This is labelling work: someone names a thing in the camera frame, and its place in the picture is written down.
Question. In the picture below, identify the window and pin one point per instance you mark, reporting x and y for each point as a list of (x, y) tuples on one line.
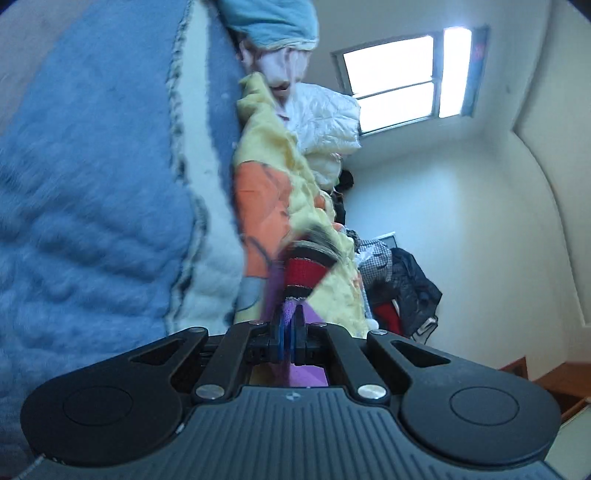
[(392, 69)]

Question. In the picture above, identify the wooden framed mirror door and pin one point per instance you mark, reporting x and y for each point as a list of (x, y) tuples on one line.
[(554, 383)]

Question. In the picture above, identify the purple vest with red trim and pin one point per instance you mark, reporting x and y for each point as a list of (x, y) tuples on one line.
[(302, 277)]

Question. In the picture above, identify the teal cloth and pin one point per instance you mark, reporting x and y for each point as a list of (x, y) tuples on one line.
[(268, 18)]

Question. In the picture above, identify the yellow floral bed sheet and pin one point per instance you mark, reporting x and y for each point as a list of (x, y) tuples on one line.
[(272, 138)]

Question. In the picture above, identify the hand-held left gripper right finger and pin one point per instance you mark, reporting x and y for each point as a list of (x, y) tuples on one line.
[(292, 341)]

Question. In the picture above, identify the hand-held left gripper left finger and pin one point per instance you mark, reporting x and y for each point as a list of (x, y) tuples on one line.
[(280, 339)]

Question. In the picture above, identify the pink cloth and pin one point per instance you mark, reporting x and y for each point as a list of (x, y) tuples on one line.
[(277, 64)]

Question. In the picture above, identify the blue fleece blanket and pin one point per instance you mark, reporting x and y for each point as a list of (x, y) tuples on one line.
[(92, 184)]

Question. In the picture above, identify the pile of clothes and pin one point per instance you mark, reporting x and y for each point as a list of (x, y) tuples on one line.
[(406, 277)]

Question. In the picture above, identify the black bag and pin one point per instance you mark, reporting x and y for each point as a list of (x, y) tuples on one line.
[(345, 181)]

